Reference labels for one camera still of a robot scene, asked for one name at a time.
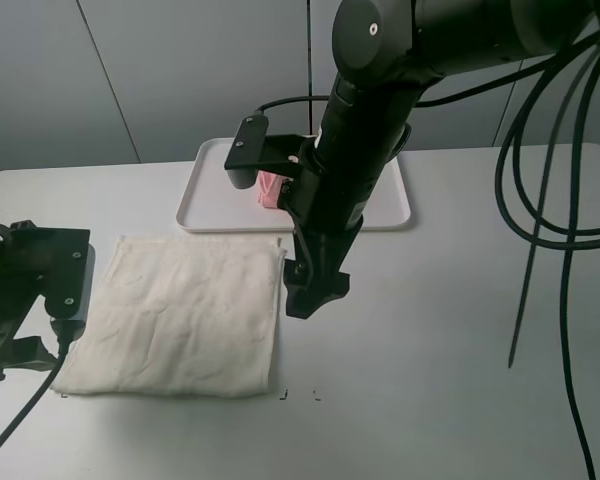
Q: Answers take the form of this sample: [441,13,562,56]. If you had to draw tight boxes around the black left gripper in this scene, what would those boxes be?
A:
[0,237,87,381]

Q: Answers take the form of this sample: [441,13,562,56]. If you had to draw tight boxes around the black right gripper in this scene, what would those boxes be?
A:
[283,219,363,318]

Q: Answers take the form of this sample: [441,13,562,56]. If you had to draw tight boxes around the pink towel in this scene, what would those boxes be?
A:
[257,171,286,209]

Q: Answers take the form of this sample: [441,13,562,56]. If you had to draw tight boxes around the white towel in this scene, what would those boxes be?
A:
[52,235,286,398]

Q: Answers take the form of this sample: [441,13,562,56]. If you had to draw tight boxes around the white rectangular tray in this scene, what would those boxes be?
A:
[175,137,412,235]

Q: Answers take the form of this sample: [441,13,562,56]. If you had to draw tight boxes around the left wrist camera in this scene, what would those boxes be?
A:
[0,220,92,322]

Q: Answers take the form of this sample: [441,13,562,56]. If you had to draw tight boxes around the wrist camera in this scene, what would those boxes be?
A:
[0,220,92,322]
[224,114,306,190]

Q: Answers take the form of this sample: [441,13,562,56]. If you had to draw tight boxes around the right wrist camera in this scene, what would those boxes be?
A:
[224,114,306,190]

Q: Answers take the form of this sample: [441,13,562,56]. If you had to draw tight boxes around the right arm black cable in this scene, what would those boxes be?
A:
[255,0,600,480]

